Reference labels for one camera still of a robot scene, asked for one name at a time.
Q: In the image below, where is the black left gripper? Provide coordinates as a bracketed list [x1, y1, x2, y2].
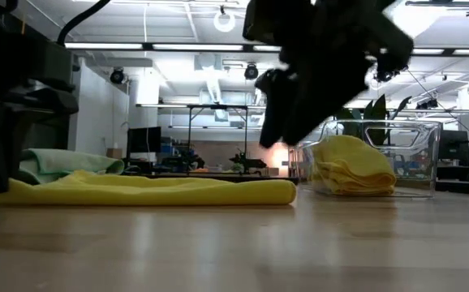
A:
[0, 79, 80, 194]

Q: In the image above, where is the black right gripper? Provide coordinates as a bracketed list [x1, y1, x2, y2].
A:
[242, 0, 415, 148]

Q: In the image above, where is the green microfiber towel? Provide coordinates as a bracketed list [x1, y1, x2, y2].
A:
[17, 148, 126, 186]

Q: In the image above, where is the clear plastic bin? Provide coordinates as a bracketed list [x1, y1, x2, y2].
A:
[298, 119, 442, 199]

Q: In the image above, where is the snake plant in white pot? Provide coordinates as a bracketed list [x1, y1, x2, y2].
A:
[333, 93, 413, 147]

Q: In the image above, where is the small black ceiling-mounted device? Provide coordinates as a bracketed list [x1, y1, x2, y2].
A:
[415, 97, 439, 111]

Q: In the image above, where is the small black monitor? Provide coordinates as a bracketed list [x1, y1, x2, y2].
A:
[127, 126, 163, 154]

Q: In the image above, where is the overhead light bar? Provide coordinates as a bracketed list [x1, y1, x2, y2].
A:
[63, 40, 469, 57]

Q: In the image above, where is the large black monitor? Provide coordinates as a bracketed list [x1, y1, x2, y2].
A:
[438, 129, 469, 168]

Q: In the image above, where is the black round ceiling camera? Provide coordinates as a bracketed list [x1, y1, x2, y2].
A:
[109, 67, 127, 85]
[243, 62, 260, 81]

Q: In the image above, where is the white ring ceiling lamp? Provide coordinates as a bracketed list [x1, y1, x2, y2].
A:
[213, 8, 237, 34]

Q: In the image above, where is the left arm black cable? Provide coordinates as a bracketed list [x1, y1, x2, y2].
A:
[57, 0, 113, 46]

